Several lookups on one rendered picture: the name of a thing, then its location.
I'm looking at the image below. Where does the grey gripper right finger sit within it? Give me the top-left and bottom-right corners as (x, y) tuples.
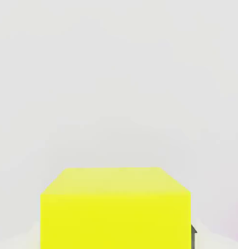
(190, 220), (238, 249)

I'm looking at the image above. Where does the small yellow cube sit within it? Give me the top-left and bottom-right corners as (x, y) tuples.
(40, 166), (192, 249)

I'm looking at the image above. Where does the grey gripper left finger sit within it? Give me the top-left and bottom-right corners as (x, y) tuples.
(0, 221), (41, 249)

